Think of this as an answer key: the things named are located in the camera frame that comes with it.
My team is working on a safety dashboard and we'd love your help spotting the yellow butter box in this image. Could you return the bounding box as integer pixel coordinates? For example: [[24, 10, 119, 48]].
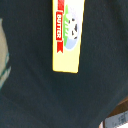
[[52, 0, 85, 73]]

